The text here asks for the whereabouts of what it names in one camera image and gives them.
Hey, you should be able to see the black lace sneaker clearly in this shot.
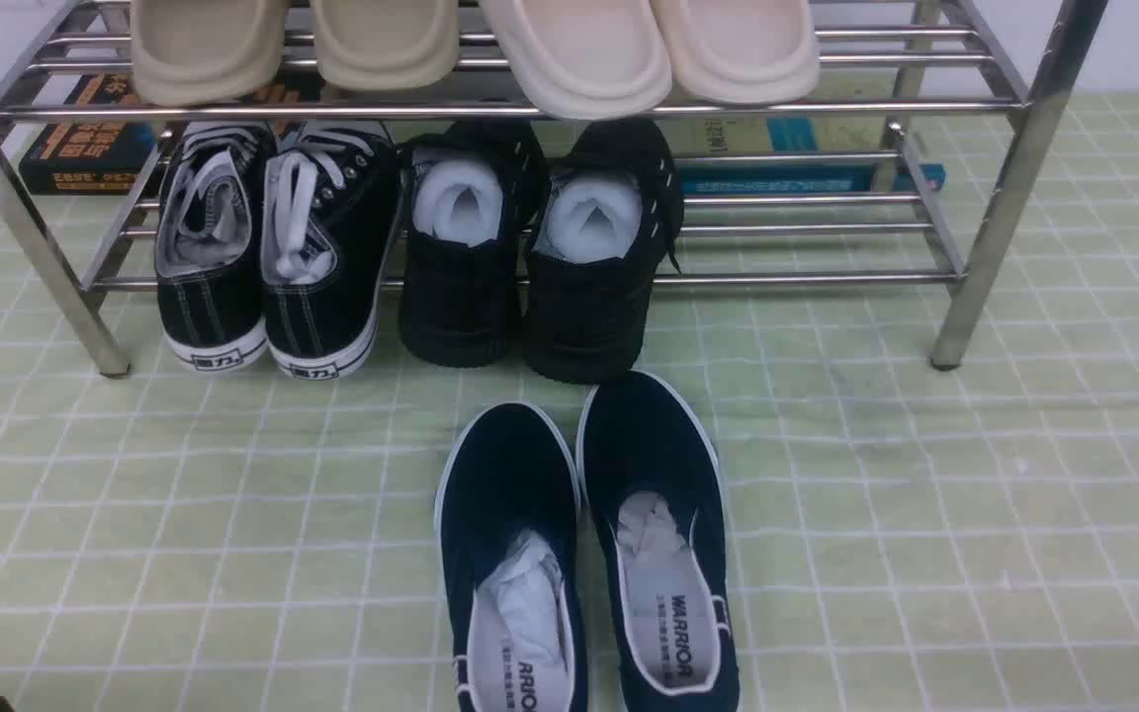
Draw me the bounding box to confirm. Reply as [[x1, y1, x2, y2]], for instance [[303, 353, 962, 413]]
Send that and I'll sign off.
[[153, 122, 279, 374], [259, 118, 405, 382]]

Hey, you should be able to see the stainless steel shoe rack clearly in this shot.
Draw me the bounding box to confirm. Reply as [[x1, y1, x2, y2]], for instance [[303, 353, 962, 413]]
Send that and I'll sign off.
[[0, 1, 1106, 379]]

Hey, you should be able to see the black knit shoe right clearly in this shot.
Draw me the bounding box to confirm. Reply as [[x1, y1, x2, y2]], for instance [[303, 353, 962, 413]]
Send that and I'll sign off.
[[523, 118, 685, 385]]

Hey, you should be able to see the black knit shoe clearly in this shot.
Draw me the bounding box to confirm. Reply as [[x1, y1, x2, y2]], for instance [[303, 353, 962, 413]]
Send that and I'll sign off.
[[398, 118, 550, 368], [523, 118, 685, 385]]

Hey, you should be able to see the navy slip-on shoe left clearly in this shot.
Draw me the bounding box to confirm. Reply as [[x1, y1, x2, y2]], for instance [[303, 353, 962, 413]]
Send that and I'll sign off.
[[434, 401, 589, 711]]

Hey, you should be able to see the navy slip-on shoe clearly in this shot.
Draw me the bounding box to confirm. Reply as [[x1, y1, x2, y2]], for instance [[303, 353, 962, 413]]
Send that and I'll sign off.
[[574, 370, 741, 711], [434, 401, 589, 711]]

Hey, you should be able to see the navy slip-on shoe right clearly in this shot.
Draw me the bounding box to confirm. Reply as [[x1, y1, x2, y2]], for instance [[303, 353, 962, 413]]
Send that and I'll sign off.
[[574, 370, 741, 711]]

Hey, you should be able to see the black knit shoe left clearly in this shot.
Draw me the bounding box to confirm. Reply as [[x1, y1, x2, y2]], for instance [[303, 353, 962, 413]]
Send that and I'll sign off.
[[398, 118, 550, 368]]

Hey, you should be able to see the blue tan book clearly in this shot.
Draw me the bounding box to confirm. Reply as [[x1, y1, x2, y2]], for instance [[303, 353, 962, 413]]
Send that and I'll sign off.
[[673, 71, 947, 196]]

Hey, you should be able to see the cream slipper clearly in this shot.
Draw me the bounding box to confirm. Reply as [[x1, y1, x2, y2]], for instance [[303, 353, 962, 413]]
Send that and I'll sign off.
[[652, 1, 820, 105], [480, 1, 673, 121]]

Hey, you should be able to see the cream slipper far right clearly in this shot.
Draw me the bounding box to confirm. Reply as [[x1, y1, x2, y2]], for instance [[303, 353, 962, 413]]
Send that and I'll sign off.
[[652, 1, 820, 105]]

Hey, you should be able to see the beige slipper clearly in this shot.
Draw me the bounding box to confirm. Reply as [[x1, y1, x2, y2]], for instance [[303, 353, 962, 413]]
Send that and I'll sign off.
[[130, 1, 290, 107], [310, 1, 460, 91]]

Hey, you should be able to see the green checked tablecloth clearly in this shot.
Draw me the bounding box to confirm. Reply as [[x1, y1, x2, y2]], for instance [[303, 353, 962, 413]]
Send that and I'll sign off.
[[0, 95, 1139, 711]]

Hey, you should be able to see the beige slipper far left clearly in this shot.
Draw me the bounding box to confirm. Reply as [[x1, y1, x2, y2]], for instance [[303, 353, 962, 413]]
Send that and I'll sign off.
[[130, 1, 290, 107]]

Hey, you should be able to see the black orange book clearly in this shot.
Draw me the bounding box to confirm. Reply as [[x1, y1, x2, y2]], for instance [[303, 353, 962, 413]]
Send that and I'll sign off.
[[18, 71, 328, 197]]

